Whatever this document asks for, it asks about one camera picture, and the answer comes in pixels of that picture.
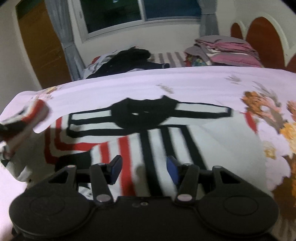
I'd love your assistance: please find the red white scalloped headboard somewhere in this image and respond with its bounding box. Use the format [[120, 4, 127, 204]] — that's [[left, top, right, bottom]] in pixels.
[[230, 15, 295, 73]]

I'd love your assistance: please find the right grey curtain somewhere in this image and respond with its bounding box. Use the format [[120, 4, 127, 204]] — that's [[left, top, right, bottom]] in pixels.
[[198, 0, 219, 37]]

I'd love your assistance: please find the striped white red black shirt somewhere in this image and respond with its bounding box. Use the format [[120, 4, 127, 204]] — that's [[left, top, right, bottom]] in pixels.
[[1, 96, 268, 197]]

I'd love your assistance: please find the grey curtain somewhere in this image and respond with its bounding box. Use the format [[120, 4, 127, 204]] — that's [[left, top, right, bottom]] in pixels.
[[198, 0, 219, 37], [45, 0, 85, 81]]

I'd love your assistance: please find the window with white frame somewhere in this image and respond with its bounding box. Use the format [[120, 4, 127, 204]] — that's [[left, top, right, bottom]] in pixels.
[[72, 0, 202, 42]]

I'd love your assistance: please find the left grey curtain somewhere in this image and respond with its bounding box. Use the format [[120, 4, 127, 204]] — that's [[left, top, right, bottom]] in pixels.
[[45, 0, 85, 81]]

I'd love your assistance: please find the pink grey folded bedding stack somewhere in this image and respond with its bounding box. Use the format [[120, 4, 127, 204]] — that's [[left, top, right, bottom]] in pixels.
[[184, 35, 263, 68]]

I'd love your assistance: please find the black clothes pile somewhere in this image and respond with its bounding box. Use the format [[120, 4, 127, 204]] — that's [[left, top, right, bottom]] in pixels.
[[83, 46, 170, 79]]

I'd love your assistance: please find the brown wooden door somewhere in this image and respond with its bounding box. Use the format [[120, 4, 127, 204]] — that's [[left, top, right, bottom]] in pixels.
[[16, 0, 71, 88]]

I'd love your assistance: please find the grey striped mattress sheet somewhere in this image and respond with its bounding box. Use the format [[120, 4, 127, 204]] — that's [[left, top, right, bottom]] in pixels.
[[148, 52, 186, 68]]

